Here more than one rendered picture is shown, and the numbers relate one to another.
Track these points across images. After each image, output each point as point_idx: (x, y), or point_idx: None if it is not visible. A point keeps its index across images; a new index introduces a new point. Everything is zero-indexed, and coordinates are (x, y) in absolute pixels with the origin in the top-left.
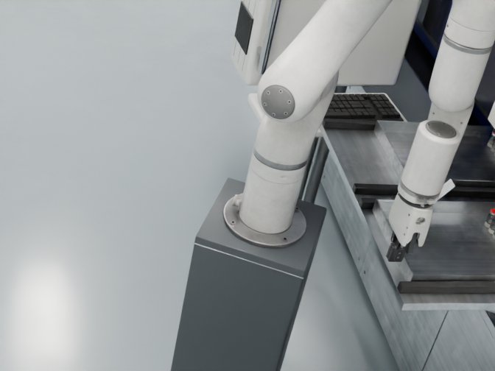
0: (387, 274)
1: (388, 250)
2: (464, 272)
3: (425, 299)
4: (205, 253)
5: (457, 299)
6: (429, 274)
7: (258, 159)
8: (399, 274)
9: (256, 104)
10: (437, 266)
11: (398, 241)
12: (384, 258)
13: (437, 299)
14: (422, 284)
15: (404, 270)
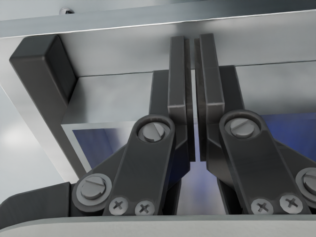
0: (171, 9)
1: (209, 61)
2: (178, 207)
3: (38, 114)
4: None
5: (75, 177)
6: (86, 169)
7: None
8: (147, 61)
9: None
10: (198, 169)
11: (138, 187)
12: (256, 22)
13: (55, 142)
14: (61, 131)
15: (142, 91)
